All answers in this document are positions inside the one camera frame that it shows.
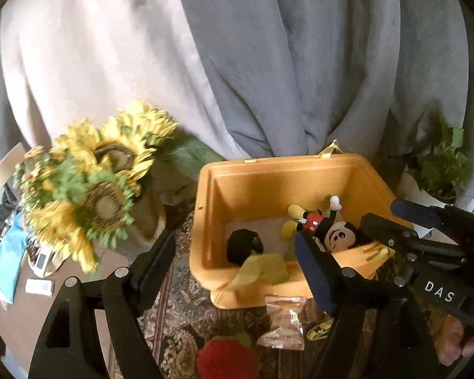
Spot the right hand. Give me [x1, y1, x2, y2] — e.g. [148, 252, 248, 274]
[435, 315, 474, 366]

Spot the white plant pot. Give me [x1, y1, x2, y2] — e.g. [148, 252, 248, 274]
[396, 167, 457, 207]

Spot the mickey mouse plush toy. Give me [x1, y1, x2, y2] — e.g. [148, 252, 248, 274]
[281, 196, 372, 253]

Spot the yellow black small item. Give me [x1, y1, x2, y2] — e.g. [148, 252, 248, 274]
[307, 317, 334, 341]

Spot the green potted plant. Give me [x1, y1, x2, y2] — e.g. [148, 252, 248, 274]
[405, 117, 472, 204]

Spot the small white box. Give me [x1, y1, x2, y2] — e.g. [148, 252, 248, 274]
[24, 278, 54, 297]

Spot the clear wrapped snack packet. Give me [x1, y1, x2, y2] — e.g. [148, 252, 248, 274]
[257, 296, 307, 351]

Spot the blue cloth on table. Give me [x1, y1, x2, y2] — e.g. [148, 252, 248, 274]
[0, 214, 28, 304]

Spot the yellow cloth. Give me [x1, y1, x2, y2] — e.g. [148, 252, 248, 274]
[221, 252, 304, 291]

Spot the orange plastic storage box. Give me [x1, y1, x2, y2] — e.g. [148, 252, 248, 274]
[190, 152, 395, 310]

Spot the red fluffy plush toy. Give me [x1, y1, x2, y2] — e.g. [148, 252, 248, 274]
[196, 332, 258, 379]

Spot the sunflower bouquet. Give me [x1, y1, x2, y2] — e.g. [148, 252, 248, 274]
[14, 101, 222, 274]

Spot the black plush toy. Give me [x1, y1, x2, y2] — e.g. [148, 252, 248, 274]
[226, 228, 264, 266]

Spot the grey draped curtain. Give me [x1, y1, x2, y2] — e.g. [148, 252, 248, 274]
[0, 0, 474, 210]

